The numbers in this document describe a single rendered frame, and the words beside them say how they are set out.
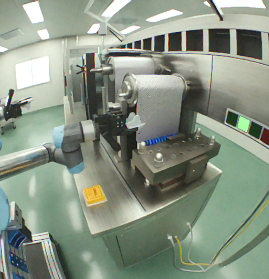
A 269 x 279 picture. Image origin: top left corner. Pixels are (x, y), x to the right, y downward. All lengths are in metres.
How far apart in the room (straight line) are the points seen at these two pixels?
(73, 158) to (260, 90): 0.73
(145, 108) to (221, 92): 0.34
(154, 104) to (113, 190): 0.39
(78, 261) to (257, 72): 1.69
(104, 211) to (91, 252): 0.94
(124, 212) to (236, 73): 0.68
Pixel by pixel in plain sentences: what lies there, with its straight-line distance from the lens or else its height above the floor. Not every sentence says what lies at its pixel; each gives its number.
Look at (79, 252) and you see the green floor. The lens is 1.48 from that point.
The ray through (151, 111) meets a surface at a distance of 0.62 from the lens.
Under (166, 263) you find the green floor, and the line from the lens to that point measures 1.41.
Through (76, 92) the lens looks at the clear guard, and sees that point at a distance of 1.55.
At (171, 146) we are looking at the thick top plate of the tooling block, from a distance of 0.64.
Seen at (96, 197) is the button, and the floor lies 0.92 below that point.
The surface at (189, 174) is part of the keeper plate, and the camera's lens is 0.61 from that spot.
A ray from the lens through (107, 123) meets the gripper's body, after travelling 0.54.
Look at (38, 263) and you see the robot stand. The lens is 1.36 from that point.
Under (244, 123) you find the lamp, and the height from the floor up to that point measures 1.19.
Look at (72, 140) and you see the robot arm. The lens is 0.51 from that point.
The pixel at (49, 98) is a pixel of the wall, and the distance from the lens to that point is 6.17.
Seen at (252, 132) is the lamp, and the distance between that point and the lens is 0.62.
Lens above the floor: 1.35
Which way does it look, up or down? 28 degrees down
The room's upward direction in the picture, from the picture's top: straight up
